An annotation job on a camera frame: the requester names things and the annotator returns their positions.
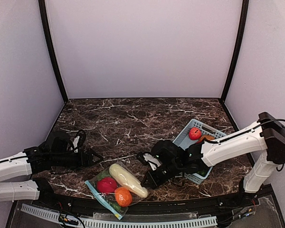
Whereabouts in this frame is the green leafy vegetable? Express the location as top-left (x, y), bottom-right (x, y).
top-left (96, 169), bottom-right (111, 181)

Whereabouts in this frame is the white radish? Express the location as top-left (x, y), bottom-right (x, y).
top-left (109, 163), bottom-right (149, 198)

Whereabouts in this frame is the red tomato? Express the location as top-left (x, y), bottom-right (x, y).
top-left (96, 177), bottom-right (117, 194)

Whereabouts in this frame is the orange fruit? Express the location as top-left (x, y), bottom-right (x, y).
top-left (114, 187), bottom-right (133, 207)

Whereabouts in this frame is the clear zip top bag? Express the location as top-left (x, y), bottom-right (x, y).
top-left (85, 162), bottom-right (149, 220)

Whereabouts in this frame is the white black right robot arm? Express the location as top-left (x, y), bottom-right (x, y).
top-left (142, 112), bottom-right (285, 194)

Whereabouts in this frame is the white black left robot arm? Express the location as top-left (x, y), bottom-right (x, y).
top-left (0, 130), bottom-right (104, 202)

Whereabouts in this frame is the light blue plastic basket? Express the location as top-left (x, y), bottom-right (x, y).
top-left (173, 119), bottom-right (226, 185)

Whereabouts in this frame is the pink red apple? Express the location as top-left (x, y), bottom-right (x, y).
top-left (188, 127), bottom-right (201, 141)

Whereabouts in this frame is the brown potato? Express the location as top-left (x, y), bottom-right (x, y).
top-left (198, 134), bottom-right (215, 142)

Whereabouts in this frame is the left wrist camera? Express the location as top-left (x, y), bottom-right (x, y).
top-left (71, 130), bottom-right (86, 153)

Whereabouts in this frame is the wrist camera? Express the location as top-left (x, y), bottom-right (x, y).
top-left (71, 130), bottom-right (86, 153)
top-left (136, 152), bottom-right (162, 171)

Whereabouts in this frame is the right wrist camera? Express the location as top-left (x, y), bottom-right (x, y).
top-left (136, 152), bottom-right (162, 171)

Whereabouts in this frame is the white slotted cable duct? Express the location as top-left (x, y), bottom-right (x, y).
top-left (21, 204), bottom-right (217, 228)

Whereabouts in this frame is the black front rail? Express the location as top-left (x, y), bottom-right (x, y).
top-left (33, 192), bottom-right (257, 217)

